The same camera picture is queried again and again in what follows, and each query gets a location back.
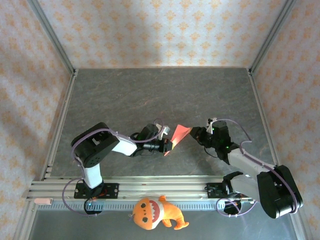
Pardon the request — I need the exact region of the pink square paper sheet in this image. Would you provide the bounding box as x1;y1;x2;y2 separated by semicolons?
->
163;124;193;157

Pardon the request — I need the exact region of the orange shark plush toy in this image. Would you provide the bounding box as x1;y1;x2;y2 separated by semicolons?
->
128;194;190;231

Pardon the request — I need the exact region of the small pink block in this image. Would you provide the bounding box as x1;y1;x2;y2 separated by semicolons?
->
34;197;54;206

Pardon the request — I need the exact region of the aluminium table side rail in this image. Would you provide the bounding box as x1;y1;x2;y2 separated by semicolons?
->
38;69;79;181
246;68;286;181

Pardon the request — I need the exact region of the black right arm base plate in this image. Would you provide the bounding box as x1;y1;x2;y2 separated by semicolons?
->
205;182;252;200

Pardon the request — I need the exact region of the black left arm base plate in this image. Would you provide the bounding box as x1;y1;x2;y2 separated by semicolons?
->
74;182;120;200

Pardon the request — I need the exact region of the grey slotted cable duct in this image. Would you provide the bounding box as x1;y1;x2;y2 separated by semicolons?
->
37;201;253;211

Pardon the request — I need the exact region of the black round cable port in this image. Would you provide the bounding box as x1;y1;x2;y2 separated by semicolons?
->
223;199;243;216
84;199;104;217

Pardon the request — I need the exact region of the aluminium frame post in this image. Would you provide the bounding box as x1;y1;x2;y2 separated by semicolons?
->
26;0;78;77
246;0;298;76

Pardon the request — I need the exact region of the aluminium lower frame bar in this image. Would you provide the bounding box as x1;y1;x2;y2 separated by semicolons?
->
12;203;38;240
289;213;313;240

